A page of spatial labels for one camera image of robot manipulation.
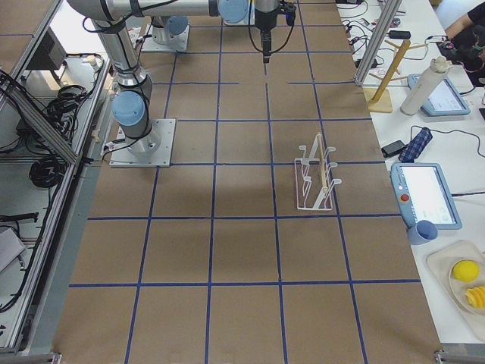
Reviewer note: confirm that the beige tray on side table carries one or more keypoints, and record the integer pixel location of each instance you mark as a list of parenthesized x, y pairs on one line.
[(440, 264)]

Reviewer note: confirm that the blue teach pendant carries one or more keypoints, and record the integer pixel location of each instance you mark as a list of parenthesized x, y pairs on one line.
[(445, 99), (425, 202)]

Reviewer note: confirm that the yellow lemon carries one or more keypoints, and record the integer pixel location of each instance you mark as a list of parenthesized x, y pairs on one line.
[(465, 270)]

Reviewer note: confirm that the lemon slices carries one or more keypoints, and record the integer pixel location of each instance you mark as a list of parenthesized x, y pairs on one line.
[(475, 296)]

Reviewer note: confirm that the far blue teach pendant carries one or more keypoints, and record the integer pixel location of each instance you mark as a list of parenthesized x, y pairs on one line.
[(445, 99)]

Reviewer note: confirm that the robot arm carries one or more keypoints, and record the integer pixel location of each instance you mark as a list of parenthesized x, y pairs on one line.
[(109, 19), (176, 24)]

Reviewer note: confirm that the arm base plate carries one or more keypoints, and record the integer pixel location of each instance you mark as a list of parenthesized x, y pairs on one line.
[(161, 40), (154, 150)]

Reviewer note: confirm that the white wire cup rack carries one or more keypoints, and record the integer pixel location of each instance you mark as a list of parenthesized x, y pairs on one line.
[(314, 184)]

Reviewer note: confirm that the white thermos bottle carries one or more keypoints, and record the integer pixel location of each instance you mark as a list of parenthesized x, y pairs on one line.
[(422, 87)]

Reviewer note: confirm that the wooden mug tree stand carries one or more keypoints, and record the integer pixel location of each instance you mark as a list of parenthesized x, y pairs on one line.
[(378, 99)]

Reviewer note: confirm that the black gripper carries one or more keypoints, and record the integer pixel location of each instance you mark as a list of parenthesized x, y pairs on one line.
[(265, 19)]

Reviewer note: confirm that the cream plate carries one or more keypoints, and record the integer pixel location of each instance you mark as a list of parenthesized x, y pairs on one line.
[(458, 289)]

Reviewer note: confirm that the plaid folded umbrella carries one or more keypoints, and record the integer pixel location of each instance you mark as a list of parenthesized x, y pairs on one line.
[(416, 146)]

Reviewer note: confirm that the near blue teach pendant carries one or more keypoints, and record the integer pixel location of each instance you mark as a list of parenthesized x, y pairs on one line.
[(425, 202)]

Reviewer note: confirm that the aluminium frame post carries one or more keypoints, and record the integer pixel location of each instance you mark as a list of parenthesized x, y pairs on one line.
[(383, 24)]

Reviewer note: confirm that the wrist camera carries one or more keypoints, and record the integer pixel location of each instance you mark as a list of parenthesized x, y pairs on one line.
[(288, 9)]

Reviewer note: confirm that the black phone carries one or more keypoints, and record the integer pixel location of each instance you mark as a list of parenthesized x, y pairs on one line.
[(393, 149)]

